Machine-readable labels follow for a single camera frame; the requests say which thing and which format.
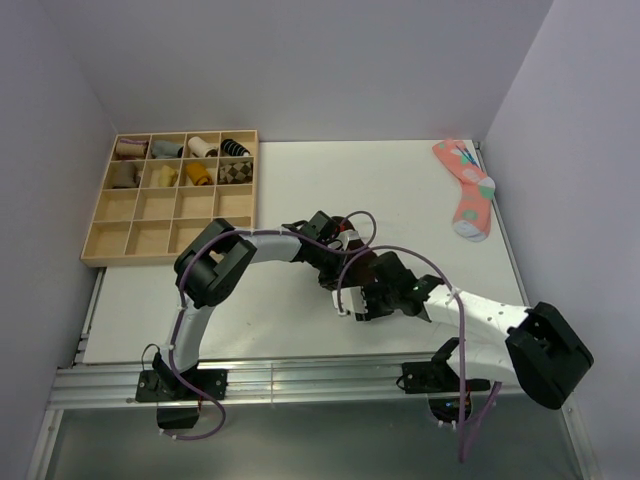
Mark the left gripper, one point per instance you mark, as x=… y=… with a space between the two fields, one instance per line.
x=330 y=280

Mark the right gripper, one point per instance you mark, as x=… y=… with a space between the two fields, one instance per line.
x=371 y=313

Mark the brown sock with striped cuff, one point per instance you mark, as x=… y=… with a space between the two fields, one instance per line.
x=356 y=268

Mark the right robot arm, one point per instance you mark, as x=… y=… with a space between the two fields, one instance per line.
x=533 y=347

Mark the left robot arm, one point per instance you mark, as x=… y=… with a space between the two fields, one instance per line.
x=211 y=266

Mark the pink patterned sock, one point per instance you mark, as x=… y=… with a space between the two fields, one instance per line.
x=472 y=218

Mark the brown checkered rolled sock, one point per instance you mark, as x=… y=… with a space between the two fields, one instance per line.
x=235 y=173

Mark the black white striped rolled sock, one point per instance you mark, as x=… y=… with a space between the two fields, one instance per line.
x=233 y=148

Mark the mustard yellow rolled sock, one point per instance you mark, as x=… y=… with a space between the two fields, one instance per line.
x=198 y=174

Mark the pale yellow rolled sock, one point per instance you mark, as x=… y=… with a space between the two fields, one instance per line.
x=164 y=177

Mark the wooden compartment tray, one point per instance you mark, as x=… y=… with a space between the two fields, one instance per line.
x=147 y=226

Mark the grey blue rolled sock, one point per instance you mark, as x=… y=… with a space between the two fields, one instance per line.
x=164 y=149

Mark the grey brown rolled sock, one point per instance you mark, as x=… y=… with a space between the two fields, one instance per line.
x=125 y=176

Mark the beige striped rolled sock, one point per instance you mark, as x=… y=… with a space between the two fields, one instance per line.
x=131 y=148

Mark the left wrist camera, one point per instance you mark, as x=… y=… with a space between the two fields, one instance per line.
x=346 y=237

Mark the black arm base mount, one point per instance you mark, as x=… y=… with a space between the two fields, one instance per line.
x=427 y=377

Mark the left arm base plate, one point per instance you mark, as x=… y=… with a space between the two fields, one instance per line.
x=153 y=389

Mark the aluminium frame rail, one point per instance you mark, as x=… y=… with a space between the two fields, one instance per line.
x=301 y=380

